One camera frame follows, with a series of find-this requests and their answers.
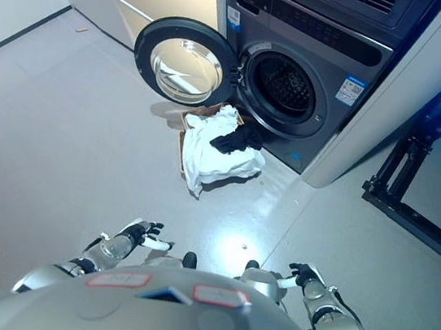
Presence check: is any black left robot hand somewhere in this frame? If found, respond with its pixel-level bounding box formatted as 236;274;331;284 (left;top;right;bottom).
123;217;178;255

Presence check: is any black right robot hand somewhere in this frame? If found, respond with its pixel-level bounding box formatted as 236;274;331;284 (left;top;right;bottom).
277;260;317;293

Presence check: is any blue white energy label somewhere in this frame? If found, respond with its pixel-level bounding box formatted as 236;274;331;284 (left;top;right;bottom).
334;73;371;109

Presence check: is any brown laundry basket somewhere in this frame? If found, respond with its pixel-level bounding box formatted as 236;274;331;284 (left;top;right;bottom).
172;97;251;189

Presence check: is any white clothing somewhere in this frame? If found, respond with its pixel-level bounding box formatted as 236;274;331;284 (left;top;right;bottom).
174;99;274;209

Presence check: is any white barcode sticker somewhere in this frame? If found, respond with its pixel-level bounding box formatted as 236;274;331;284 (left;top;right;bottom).
225;8;244;34

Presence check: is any silver robot torso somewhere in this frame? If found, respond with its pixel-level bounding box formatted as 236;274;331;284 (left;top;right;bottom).
0;239;441;330

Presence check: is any round glass washer door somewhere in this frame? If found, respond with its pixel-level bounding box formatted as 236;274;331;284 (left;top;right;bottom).
126;10;252;115

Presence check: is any black metal frame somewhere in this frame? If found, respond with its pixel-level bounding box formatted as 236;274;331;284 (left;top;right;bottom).
353;83;441;255

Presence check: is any white appliance cabinet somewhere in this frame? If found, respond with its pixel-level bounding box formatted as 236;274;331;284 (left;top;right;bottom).
299;0;441;206

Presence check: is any silver right robot leg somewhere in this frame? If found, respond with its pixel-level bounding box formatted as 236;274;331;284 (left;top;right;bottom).
234;258;295;307

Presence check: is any silver robot leg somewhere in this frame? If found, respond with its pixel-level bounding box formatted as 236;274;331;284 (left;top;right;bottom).
234;258;295;307
139;245;200;277

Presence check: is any silver left robot leg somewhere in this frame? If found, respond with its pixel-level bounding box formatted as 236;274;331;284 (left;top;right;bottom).
139;245;200;277

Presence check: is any dark grey washing machine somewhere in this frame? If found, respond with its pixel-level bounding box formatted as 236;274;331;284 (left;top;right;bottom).
200;0;403;187

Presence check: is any black clothing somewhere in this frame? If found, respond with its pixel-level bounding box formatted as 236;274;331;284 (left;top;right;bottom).
207;119;269;160

